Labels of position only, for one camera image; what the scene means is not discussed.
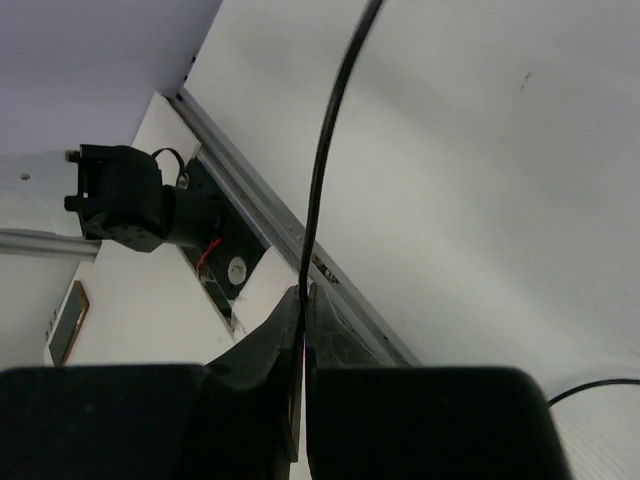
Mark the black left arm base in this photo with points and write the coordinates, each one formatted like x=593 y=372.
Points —
x=210 y=231

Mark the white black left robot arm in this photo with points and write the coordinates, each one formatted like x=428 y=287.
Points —
x=64 y=204

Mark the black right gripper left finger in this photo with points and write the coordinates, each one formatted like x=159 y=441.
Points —
x=236 y=417

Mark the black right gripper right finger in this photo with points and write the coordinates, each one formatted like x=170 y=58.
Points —
x=479 y=422

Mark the phone with brown case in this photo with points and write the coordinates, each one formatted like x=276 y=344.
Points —
x=63 y=332

